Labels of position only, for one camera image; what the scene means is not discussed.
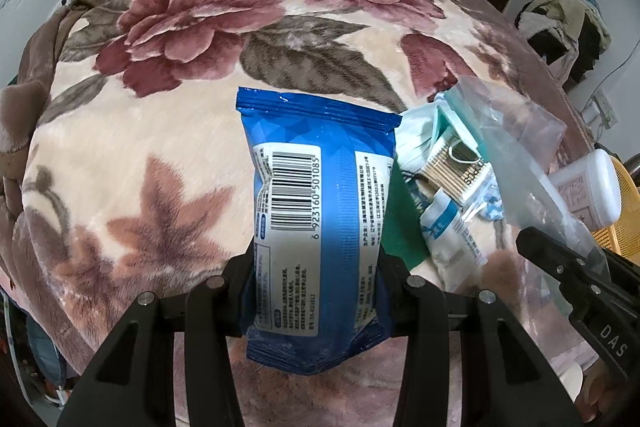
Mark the white gauze packet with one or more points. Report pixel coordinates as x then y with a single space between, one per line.
453 249

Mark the light blue face mask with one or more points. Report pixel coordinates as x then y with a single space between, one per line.
421 127

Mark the pile of clothes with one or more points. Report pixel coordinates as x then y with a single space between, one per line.
569 35

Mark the white plastic bottle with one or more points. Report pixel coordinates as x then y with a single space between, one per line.
590 188

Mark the blue wet wipes pack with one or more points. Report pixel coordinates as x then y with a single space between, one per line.
322 183

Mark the clear plastic zip bag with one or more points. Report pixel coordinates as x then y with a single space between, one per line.
520 139

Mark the cotton swab packet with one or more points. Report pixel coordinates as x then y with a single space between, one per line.
456 168

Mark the green scouring pad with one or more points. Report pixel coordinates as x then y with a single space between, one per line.
402 236

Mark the right hand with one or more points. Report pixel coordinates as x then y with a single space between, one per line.
606 400

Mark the floral plush blanket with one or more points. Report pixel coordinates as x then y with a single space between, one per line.
124 164

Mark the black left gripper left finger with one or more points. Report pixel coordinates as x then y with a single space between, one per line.
130 379

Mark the blue white wavy cloth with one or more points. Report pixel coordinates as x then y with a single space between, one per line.
486 203

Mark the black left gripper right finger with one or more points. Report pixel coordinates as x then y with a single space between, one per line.
506 380

